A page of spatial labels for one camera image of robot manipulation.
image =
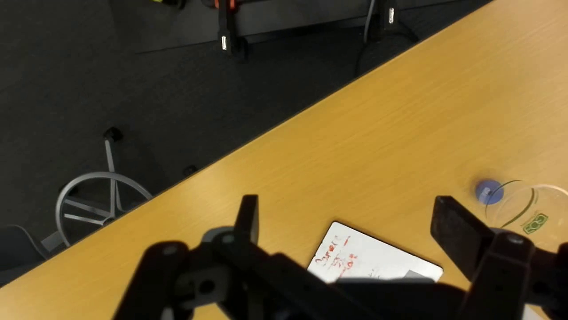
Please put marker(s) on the black orange clamp tool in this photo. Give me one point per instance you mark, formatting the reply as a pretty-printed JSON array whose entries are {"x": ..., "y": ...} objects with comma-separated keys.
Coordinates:
[{"x": 227, "y": 40}]

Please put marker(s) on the clear plastic cup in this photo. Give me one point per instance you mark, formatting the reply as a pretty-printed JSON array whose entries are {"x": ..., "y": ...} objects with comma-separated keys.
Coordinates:
[{"x": 537, "y": 213}]

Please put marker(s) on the dark mesh office chair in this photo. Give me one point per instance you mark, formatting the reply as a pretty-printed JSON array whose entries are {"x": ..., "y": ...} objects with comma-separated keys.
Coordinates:
[{"x": 92, "y": 200}]

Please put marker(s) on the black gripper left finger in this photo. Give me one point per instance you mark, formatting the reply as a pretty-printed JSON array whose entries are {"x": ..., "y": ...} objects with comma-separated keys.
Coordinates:
[{"x": 230, "y": 271}]

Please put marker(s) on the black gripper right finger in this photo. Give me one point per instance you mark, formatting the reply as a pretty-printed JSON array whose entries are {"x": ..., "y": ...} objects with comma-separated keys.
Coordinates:
[{"x": 505, "y": 271}]

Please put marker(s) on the blue disc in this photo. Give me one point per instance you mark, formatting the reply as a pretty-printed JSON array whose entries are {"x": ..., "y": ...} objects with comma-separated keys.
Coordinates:
[{"x": 488, "y": 191}]

